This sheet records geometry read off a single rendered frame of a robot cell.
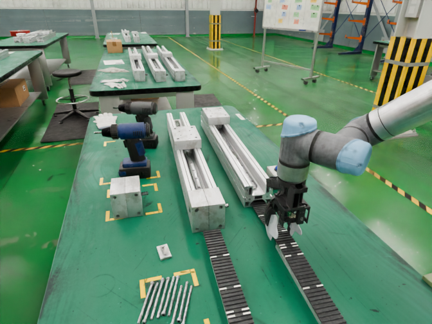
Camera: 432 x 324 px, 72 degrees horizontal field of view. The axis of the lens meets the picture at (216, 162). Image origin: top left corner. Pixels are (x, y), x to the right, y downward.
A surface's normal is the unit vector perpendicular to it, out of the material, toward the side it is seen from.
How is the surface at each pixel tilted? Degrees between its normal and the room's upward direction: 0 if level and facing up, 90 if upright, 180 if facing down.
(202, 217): 90
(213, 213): 90
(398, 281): 0
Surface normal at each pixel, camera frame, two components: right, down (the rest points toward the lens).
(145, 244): 0.01, -0.88
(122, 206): 0.25, 0.45
